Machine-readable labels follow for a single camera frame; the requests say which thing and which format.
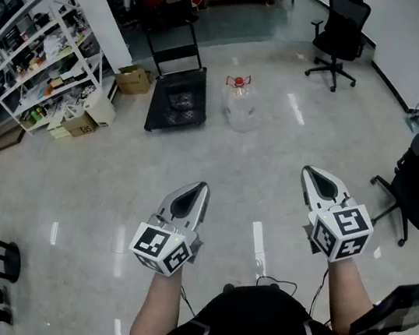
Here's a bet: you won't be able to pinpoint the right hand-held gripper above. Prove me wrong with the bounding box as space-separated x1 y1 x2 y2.
288 165 383 269

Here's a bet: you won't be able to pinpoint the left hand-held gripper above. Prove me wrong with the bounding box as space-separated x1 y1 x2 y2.
125 172 214 282

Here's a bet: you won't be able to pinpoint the black platform trolley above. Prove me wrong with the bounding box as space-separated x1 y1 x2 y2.
131 15 222 141

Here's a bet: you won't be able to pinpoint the clear water jug red cap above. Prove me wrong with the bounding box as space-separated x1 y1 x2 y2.
217 72 263 135

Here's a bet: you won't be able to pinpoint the person's right forearm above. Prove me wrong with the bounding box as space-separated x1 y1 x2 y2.
315 254 382 335

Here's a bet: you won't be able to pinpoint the person's left forearm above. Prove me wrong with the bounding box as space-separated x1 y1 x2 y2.
129 264 188 335

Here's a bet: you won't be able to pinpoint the white plastic bin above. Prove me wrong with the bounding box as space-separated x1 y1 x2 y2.
79 86 121 129

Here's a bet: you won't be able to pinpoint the open cardboard box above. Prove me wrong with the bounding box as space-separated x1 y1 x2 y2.
112 62 156 100

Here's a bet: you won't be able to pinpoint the black flat panel device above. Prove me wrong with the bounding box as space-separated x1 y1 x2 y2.
347 266 419 335

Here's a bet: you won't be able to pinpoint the brown wooden platform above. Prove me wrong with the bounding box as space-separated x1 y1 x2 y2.
0 122 27 160

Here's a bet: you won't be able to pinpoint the assorted stored goods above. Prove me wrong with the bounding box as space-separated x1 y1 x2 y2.
0 0 110 136

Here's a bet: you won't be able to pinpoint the white metal shelf rack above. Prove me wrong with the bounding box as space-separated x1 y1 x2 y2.
0 0 117 145

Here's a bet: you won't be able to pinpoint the black cable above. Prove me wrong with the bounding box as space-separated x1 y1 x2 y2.
175 285 202 319
308 266 331 319
254 273 300 296

